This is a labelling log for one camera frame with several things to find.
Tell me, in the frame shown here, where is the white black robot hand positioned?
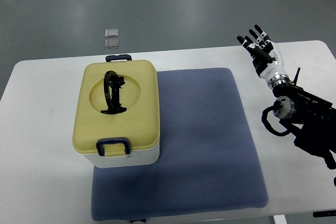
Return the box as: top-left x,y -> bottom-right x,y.
237,25 -> 290,89

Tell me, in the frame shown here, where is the yellow storage box lid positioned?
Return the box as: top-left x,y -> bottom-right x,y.
72,60 -> 160,157

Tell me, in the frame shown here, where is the black lid carry handle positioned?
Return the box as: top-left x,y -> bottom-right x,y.
101,70 -> 127,114

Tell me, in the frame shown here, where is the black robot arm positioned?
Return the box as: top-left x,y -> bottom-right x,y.
262,70 -> 335,169

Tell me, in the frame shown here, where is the white storage box base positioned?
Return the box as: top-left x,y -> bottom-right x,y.
83,141 -> 160,168

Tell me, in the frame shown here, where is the blue grey fabric mat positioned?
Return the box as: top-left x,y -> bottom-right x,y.
91,68 -> 269,221

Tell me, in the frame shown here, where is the lower metal floor plate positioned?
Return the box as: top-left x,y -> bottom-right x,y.
105,39 -> 119,49

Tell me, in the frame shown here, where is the metal floor plate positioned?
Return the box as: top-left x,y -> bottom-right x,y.
105,39 -> 119,49
105,28 -> 119,38

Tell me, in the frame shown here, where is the dark blue rear latch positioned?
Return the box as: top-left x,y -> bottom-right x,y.
105,54 -> 132,62

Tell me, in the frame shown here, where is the dark blue latch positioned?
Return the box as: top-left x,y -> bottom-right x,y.
105,54 -> 132,62
96,137 -> 131,157

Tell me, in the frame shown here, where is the upper metal floor plate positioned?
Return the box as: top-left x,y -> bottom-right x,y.
105,28 -> 119,38

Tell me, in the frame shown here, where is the black table control panel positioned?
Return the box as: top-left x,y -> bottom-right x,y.
313,210 -> 336,218

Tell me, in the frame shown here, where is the dark blue front latch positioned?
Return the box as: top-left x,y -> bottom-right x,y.
96,137 -> 131,157

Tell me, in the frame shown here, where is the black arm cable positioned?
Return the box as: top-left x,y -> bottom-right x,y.
261,105 -> 292,137

